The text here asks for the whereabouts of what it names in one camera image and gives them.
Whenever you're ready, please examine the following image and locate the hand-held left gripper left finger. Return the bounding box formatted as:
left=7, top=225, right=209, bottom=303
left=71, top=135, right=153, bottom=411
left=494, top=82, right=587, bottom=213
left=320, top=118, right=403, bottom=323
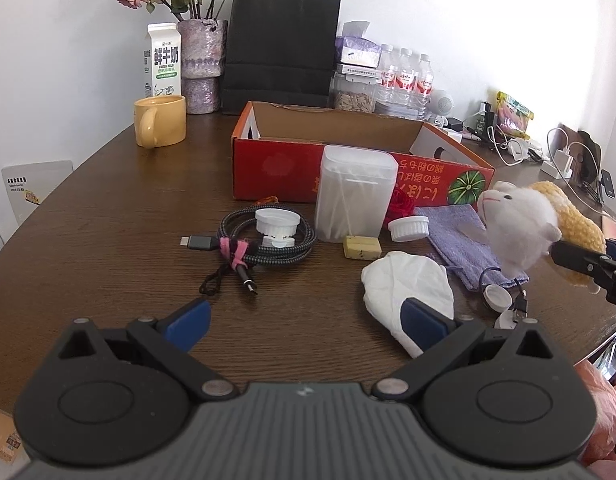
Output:
left=55, top=297, right=239, bottom=403

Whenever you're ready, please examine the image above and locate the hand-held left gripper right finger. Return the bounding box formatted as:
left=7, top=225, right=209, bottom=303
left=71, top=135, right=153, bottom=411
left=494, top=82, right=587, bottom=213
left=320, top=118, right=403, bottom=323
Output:
left=370, top=297, right=561, bottom=403

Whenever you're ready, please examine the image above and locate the white cloth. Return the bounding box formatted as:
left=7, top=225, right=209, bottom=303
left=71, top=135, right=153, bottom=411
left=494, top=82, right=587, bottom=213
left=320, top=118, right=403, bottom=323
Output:
left=360, top=251, right=456, bottom=358

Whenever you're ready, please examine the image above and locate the yellow white plush toy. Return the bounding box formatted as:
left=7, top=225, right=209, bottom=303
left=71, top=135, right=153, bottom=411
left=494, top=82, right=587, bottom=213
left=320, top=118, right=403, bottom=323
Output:
left=475, top=180, right=607, bottom=288

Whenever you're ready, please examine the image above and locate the black usb cable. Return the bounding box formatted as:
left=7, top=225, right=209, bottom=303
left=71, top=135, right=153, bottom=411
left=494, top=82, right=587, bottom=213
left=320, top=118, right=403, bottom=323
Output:
left=478, top=267, right=529, bottom=321

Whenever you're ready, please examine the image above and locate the braided cable with pink tie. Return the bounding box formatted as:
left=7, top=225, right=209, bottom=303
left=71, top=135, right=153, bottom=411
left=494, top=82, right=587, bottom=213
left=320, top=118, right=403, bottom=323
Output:
left=179, top=205, right=318, bottom=297

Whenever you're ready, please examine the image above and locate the white screw cap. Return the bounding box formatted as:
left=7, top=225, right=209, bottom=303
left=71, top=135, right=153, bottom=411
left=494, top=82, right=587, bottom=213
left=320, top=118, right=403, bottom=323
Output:
left=482, top=284, right=513, bottom=311

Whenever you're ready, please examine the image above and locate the white round puck charger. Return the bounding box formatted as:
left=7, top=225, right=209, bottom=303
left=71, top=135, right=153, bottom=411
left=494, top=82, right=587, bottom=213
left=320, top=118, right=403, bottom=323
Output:
left=493, top=307, right=531, bottom=331

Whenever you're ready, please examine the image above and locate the grey purple woven cloth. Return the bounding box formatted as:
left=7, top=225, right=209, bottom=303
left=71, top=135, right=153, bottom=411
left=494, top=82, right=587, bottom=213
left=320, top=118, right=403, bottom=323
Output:
left=425, top=203, right=530, bottom=292

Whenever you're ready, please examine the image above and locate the small yellow block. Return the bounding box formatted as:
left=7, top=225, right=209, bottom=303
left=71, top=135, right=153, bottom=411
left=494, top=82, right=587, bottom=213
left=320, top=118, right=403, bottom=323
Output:
left=342, top=235, right=383, bottom=261

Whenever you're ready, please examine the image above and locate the white ribbed bottle cap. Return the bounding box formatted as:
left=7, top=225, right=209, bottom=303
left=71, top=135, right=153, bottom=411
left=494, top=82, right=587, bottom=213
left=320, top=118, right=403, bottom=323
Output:
left=387, top=215, right=430, bottom=242

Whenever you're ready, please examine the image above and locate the white plastic cap piece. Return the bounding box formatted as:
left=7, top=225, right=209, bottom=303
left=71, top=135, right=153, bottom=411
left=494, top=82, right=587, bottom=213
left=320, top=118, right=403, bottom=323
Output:
left=254, top=208, right=301, bottom=250

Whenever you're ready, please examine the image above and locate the translucent cotton swab box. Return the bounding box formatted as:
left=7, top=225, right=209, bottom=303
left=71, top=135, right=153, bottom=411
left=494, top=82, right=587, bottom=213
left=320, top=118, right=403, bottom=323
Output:
left=314, top=144, right=400, bottom=243

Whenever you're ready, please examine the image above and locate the red cardboard box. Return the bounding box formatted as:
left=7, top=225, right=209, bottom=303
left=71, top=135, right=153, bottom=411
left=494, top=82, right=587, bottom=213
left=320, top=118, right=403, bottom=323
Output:
left=231, top=101, right=496, bottom=207

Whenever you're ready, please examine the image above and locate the white power strip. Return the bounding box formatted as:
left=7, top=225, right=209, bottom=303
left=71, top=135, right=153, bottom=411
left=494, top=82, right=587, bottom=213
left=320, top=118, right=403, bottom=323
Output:
left=535, top=157, right=574, bottom=181

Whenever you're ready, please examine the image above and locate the white charger plug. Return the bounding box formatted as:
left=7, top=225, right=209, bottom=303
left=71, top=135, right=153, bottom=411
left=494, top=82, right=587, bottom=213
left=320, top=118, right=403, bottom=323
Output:
left=553, top=147, right=574, bottom=178

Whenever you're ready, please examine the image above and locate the brown bag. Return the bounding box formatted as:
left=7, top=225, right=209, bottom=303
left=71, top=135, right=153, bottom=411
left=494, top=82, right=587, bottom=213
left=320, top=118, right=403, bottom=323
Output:
left=558, top=122, right=604, bottom=186

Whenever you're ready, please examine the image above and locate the person's pink clothing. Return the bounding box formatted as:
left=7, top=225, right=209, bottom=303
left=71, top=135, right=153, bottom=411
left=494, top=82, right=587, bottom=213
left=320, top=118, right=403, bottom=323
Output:
left=573, top=360, right=616, bottom=466

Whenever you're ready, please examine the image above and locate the yellow snack bag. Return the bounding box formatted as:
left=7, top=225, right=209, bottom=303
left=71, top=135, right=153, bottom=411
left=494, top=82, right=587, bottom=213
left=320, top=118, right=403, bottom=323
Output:
left=494, top=91, right=534, bottom=138

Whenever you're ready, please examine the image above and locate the black upright device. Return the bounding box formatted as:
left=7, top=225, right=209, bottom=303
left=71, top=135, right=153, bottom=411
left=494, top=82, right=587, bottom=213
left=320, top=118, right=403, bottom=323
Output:
left=475, top=102, right=496, bottom=133

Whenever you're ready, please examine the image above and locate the yellow ceramic mug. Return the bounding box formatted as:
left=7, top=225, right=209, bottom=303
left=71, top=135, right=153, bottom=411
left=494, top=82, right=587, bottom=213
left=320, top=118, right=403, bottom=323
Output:
left=133, top=95, right=187, bottom=148

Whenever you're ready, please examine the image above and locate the white printed board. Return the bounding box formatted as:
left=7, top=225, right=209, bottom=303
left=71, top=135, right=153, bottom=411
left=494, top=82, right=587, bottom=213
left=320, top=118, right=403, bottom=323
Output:
left=0, top=160, right=75, bottom=228

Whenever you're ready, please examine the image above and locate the printed tin box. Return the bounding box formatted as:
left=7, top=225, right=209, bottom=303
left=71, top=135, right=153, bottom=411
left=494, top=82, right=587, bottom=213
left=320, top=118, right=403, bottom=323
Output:
left=375, top=101, right=426, bottom=121

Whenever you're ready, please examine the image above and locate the clear seed container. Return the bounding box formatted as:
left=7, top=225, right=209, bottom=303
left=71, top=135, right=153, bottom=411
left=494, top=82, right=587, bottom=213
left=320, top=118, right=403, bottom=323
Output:
left=330, top=65, right=379, bottom=113

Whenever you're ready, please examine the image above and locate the purple speckled vase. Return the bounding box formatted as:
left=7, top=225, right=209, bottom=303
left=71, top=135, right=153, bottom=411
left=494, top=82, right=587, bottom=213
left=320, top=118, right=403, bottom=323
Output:
left=177, top=19, right=228, bottom=114

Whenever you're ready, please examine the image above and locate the white green milk carton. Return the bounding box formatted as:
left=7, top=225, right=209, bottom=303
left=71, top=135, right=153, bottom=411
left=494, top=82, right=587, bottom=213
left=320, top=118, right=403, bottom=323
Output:
left=140, top=22, right=183, bottom=100

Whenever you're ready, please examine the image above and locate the purple tissue pack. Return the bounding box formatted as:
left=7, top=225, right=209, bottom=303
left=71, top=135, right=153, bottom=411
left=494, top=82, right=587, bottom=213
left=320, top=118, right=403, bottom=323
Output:
left=334, top=21, right=382, bottom=68

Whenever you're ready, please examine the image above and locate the black paper bag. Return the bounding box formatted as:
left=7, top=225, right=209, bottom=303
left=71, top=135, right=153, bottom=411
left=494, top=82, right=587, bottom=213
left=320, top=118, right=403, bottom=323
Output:
left=221, top=0, right=342, bottom=116

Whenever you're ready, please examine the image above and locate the white charging cable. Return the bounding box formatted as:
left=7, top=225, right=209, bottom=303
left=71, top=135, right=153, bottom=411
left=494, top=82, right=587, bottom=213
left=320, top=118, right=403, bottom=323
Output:
left=545, top=127, right=601, bottom=196

